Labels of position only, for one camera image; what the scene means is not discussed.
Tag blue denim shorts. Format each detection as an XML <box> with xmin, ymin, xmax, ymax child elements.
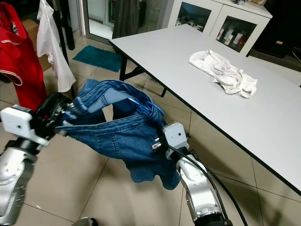
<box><xmin>63</xmin><ymin>79</ymin><xmax>180</xmax><ymax>190</ymax></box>

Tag red shirt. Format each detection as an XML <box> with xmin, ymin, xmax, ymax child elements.
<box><xmin>0</xmin><ymin>2</ymin><xmax>48</xmax><ymax>112</ymax></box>

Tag white framed glass door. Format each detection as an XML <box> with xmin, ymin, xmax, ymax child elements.
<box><xmin>82</xmin><ymin>0</ymin><xmax>116</xmax><ymax>40</ymax></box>

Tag white glass-door cabinet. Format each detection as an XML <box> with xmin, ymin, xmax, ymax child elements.
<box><xmin>168</xmin><ymin>0</ymin><xmax>273</xmax><ymax>56</ymax></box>

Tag brown cardboard box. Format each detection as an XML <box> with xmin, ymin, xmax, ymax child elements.
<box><xmin>24</xmin><ymin>18</ymin><xmax>52</xmax><ymax>71</ymax></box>

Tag grey robot leg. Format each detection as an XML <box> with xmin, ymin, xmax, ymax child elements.
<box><xmin>75</xmin><ymin>217</ymin><xmax>99</xmax><ymax>226</ymax></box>

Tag grey brown curtain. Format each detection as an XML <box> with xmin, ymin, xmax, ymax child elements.
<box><xmin>113</xmin><ymin>0</ymin><xmax>145</xmax><ymax>40</ymax></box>

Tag white sleeveless top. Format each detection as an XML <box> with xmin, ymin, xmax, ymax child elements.
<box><xmin>37</xmin><ymin>0</ymin><xmax>77</xmax><ymax>93</ymax></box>

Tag white folding table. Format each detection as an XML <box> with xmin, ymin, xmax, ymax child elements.
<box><xmin>109</xmin><ymin>24</ymin><xmax>301</xmax><ymax>197</ymax></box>

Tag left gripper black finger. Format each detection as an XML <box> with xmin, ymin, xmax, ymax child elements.
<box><xmin>41</xmin><ymin>92</ymin><xmax>64</xmax><ymax>111</ymax></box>
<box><xmin>54</xmin><ymin>113</ymin><xmax>70</xmax><ymax>135</ymax></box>

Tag black speaker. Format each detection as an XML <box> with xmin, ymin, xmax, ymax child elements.
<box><xmin>249</xmin><ymin>0</ymin><xmax>301</xmax><ymax>59</ymax></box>

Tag teal floor rug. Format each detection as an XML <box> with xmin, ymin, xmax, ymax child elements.
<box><xmin>73</xmin><ymin>45</ymin><xmax>122</xmax><ymax>73</ymax></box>

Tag blue clothes hanger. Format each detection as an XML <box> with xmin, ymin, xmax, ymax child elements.
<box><xmin>127</xmin><ymin>96</ymin><xmax>165</xmax><ymax>117</ymax></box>

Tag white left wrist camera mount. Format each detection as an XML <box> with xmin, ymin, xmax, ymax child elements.
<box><xmin>0</xmin><ymin>106</ymin><xmax>45</xmax><ymax>147</ymax></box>

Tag white t-shirt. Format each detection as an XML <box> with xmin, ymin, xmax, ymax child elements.
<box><xmin>188</xmin><ymin>49</ymin><xmax>258</xmax><ymax>98</ymax></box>

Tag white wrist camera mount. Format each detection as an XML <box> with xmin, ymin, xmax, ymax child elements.
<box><xmin>150</xmin><ymin>121</ymin><xmax>191</xmax><ymax>165</ymax></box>
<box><xmin>0</xmin><ymin>106</ymin><xmax>45</xmax><ymax>147</ymax></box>

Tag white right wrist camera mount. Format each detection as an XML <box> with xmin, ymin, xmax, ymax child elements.
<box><xmin>150</xmin><ymin>121</ymin><xmax>191</xmax><ymax>165</ymax></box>

